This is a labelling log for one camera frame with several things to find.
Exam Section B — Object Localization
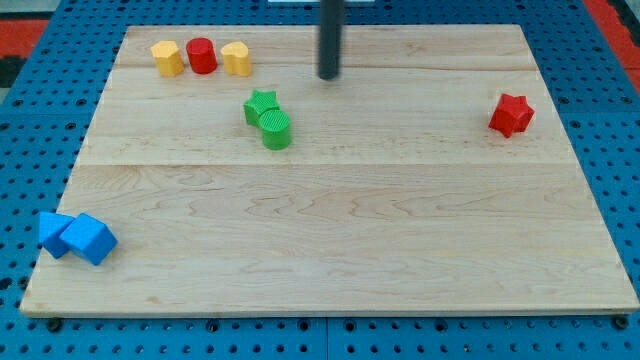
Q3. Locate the blue triangle block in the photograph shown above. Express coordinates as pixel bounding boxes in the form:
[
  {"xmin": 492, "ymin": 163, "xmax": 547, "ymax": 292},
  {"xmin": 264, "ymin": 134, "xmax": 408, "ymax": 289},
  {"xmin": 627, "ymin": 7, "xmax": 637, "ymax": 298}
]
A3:
[{"xmin": 38, "ymin": 212, "xmax": 74, "ymax": 259}]

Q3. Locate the red star block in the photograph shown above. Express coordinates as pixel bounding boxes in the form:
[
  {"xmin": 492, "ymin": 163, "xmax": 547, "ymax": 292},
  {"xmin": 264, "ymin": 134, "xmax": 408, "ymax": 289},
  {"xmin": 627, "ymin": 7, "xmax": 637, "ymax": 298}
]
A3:
[{"xmin": 488, "ymin": 93, "xmax": 535, "ymax": 138}]

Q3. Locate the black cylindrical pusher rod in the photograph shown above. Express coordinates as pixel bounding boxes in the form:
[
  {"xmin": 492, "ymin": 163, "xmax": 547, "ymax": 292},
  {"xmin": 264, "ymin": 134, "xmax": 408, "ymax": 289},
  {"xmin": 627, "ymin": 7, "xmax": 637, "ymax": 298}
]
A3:
[{"xmin": 317, "ymin": 0, "xmax": 345, "ymax": 81}]

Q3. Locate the blue cube block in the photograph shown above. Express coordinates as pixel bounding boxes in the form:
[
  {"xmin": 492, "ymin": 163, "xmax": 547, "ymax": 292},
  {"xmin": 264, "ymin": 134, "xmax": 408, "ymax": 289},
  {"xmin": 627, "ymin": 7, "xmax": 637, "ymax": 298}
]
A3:
[{"xmin": 60, "ymin": 213, "xmax": 118, "ymax": 266}]

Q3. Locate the green star block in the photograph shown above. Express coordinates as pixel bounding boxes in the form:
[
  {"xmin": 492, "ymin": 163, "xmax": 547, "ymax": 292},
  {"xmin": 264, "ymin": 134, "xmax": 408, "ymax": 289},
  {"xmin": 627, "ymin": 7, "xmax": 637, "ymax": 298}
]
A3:
[{"xmin": 243, "ymin": 90, "xmax": 280, "ymax": 127}]

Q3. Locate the red cylinder block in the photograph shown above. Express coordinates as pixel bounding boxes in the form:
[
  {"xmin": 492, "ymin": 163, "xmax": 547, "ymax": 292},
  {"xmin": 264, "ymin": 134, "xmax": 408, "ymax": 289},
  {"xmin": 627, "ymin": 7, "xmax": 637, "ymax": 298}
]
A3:
[{"xmin": 186, "ymin": 37, "xmax": 217, "ymax": 74}]

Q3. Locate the yellow heart block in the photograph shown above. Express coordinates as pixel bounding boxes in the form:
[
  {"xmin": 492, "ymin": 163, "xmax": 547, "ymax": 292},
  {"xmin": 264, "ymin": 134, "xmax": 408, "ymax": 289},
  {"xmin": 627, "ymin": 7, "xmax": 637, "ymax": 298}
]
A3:
[{"xmin": 220, "ymin": 41, "xmax": 252, "ymax": 77}]

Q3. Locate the wooden board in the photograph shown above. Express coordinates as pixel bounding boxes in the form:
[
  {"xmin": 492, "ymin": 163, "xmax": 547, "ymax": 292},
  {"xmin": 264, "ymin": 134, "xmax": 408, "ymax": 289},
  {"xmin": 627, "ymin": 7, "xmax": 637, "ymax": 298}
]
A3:
[{"xmin": 21, "ymin": 25, "xmax": 639, "ymax": 318}]

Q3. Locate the green cylinder block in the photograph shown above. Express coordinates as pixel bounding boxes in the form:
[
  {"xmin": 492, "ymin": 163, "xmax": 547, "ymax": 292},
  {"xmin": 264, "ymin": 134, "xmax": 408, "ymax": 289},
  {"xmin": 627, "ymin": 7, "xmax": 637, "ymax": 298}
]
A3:
[{"xmin": 258, "ymin": 110, "xmax": 291, "ymax": 150}]

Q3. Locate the yellow pentagon block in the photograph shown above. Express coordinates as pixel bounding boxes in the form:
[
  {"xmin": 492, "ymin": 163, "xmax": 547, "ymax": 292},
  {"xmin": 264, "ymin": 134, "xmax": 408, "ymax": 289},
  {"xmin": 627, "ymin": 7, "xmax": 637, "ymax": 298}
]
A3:
[{"xmin": 150, "ymin": 40, "xmax": 184, "ymax": 77}]

